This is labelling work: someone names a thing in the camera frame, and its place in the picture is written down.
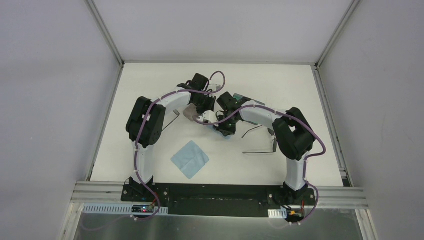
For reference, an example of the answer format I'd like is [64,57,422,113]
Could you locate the blue-green glasses case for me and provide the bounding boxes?
[232,93,266,106]

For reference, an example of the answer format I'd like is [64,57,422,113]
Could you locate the blue cleaning cloth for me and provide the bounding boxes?
[171,141,210,179]
[208,125,232,140]

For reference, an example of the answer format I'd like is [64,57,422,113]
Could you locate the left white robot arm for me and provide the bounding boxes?
[122,73,225,203]

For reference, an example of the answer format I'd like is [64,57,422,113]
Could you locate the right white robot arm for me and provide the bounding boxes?
[215,92,316,205]

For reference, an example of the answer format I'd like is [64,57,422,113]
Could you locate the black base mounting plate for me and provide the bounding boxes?
[121,182,316,218]

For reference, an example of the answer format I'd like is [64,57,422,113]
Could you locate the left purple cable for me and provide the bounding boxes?
[80,70,227,232]

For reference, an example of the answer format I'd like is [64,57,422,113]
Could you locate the purple cable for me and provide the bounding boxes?
[80,70,227,232]
[193,104,328,230]

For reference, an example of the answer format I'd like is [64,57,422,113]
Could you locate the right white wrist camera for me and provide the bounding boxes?
[197,110,218,125]

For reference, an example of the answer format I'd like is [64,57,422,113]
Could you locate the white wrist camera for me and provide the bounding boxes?
[197,110,218,125]
[206,84,222,94]

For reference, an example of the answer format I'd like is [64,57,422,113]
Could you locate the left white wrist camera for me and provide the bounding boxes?
[206,84,222,94]

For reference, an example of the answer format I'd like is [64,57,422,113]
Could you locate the left thin-frame sunglasses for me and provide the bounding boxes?
[162,110,180,132]

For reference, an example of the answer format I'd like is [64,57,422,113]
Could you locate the thin-frame sunglasses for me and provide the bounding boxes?
[162,110,180,132]
[241,125,278,155]

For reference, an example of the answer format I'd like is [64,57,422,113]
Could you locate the right thin-frame sunglasses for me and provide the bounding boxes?
[241,125,278,155]

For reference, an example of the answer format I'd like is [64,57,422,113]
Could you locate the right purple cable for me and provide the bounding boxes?
[193,104,328,230]

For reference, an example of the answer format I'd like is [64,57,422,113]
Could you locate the right white cable duct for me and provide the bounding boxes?
[267,208,288,219]

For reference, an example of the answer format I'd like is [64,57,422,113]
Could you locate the white cable duct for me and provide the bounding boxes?
[82,203,159,216]
[267,208,288,219]

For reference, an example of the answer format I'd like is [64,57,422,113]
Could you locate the left white cable duct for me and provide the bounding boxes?
[82,203,159,216]

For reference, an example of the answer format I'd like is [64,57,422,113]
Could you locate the aluminium front rail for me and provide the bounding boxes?
[71,181,369,210]

